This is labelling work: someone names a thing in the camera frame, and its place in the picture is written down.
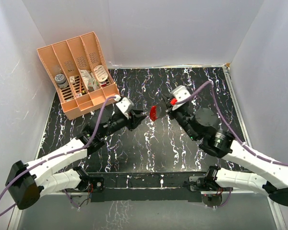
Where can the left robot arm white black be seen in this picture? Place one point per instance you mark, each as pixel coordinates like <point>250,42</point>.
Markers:
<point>27,182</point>

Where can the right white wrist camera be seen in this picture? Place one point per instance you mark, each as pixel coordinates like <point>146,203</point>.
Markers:
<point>180,93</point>

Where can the oval white tin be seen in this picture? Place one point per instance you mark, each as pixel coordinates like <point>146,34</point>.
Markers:
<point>100,73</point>

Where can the small red-white box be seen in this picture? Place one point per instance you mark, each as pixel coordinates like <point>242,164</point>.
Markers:
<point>73,79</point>

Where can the red keyring with keys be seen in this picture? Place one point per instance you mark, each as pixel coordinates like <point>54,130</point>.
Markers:
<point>158,111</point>

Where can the grey round jar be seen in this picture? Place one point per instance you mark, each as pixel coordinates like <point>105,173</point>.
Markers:
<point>61,81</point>

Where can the peach desk organizer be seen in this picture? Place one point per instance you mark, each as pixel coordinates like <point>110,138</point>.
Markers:
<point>68,57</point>

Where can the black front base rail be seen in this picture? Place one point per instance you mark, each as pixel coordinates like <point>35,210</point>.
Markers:
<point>150,186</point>

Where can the aluminium frame rail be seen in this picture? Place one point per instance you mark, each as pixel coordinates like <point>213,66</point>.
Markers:
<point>235,210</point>

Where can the white small boxes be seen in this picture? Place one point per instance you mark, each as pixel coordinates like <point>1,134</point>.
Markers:
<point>90,82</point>

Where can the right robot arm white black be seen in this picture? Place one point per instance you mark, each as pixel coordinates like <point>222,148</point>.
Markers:
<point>263,177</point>

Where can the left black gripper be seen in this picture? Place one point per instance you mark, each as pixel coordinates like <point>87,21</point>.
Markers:
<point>132,121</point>

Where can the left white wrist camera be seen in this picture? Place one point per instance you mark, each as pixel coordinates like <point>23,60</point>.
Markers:
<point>123,106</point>

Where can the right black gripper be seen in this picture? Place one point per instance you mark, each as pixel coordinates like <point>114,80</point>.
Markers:
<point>168,98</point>

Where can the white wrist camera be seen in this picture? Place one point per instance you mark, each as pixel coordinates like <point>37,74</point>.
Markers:
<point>123,106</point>
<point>180,93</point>

